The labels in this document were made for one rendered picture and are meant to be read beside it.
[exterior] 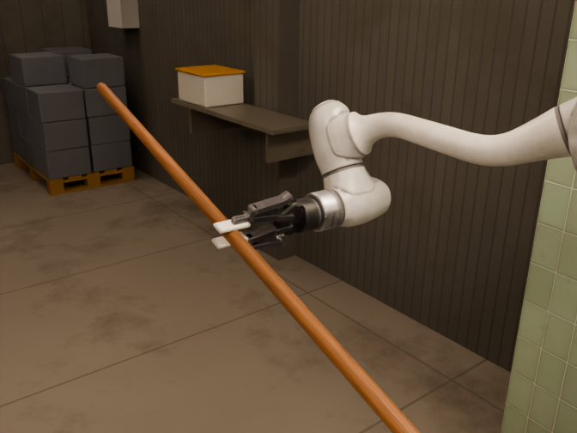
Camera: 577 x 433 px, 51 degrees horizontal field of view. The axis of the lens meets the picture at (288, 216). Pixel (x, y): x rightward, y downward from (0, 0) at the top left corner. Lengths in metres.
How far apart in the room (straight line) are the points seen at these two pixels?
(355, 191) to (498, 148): 0.32
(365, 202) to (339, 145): 0.14
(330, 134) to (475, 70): 1.96
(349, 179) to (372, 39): 2.42
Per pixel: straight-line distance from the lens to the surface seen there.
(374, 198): 1.37
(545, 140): 1.22
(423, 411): 3.17
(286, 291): 1.07
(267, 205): 1.22
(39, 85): 6.50
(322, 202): 1.30
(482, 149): 1.26
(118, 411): 3.17
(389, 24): 3.62
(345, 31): 3.87
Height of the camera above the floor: 1.95
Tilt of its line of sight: 21 degrees down
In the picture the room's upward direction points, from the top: 1 degrees clockwise
